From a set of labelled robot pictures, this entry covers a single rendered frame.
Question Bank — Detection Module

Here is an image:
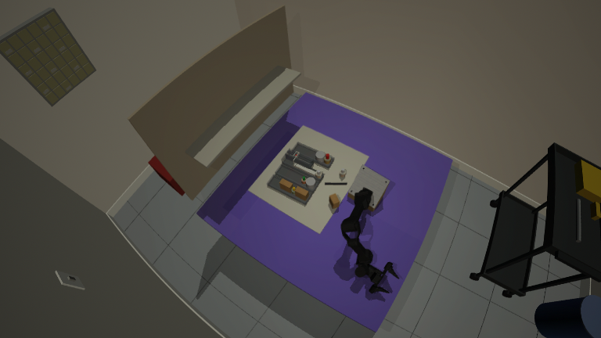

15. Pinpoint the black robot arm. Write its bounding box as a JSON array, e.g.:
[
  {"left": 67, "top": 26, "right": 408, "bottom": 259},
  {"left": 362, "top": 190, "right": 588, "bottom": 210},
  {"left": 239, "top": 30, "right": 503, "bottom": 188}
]
[{"left": 340, "top": 187, "right": 382, "bottom": 284}]

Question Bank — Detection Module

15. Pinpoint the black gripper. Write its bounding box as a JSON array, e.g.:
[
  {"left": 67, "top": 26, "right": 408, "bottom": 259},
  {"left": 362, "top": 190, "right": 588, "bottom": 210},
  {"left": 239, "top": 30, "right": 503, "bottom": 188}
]
[{"left": 368, "top": 262, "right": 399, "bottom": 294}]

